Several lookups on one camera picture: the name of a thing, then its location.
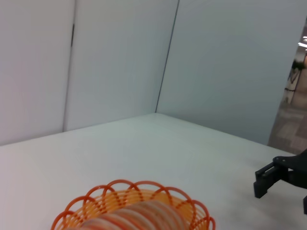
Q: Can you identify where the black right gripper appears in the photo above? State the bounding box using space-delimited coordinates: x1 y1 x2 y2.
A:
253 148 307 215

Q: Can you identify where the orange striped bread loaf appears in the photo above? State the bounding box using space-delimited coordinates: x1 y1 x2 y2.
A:
80 200 185 230

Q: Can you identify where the orange woven plastic basket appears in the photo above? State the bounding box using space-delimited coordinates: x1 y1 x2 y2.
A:
50 179 216 230

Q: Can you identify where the dark office plant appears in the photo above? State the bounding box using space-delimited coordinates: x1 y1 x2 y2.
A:
284 59 303 93

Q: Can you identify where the white ceiling light strip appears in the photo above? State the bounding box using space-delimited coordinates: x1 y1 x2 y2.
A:
298 35 307 51

